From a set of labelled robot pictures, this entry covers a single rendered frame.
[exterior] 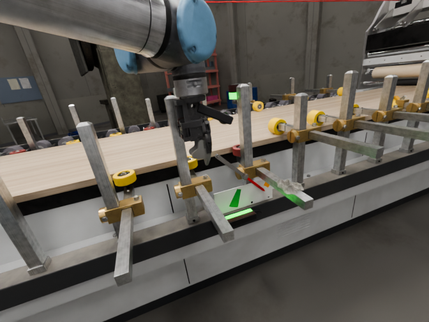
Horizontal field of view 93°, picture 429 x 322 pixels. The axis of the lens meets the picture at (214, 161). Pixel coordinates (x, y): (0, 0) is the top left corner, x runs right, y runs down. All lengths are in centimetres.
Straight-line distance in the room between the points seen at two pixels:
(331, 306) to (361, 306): 15
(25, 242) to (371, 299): 159
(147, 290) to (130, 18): 123
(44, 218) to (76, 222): 11
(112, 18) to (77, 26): 4
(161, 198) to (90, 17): 79
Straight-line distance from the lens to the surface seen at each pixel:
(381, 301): 160
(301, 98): 87
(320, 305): 147
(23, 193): 100
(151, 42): 35
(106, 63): 509
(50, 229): 109
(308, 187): 102
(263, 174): 77
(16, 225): 83
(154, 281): 130
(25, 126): 190
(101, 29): 32
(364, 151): 78
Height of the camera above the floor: 120
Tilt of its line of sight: 22 degrees down
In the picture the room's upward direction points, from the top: 7 degrees counter-clockwise
